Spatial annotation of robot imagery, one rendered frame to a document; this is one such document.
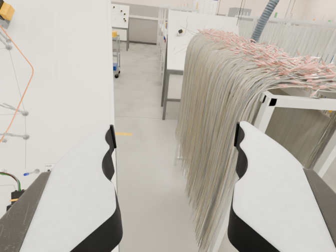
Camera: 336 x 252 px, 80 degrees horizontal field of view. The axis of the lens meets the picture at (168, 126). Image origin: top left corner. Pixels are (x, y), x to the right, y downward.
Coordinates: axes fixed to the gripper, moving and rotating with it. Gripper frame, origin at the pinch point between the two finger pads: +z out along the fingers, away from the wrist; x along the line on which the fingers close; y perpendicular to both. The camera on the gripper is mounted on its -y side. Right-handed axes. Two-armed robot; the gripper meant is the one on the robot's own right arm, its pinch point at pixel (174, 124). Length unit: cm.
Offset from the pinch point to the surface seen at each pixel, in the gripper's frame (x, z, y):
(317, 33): 192, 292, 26
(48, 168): -39, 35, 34
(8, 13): -46, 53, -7
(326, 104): 49, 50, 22
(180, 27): 9, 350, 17
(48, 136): -39, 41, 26
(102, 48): -25, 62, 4
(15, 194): -42, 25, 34
